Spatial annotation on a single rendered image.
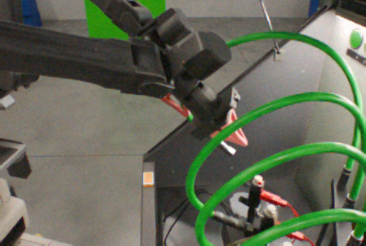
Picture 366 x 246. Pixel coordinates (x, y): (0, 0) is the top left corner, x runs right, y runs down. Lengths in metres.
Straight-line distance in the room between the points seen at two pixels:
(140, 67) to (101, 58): 0.06
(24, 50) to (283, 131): 0.81
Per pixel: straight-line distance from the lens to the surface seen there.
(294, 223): 0.36
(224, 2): 7.06
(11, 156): 0.98
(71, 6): 7.30
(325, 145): 0.41
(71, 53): 0.41
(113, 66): 0.42
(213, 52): 0.45
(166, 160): 0.98
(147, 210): 0.84
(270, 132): 0.99
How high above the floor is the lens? 1.58
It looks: 30 degrees down
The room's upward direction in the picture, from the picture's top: straight up
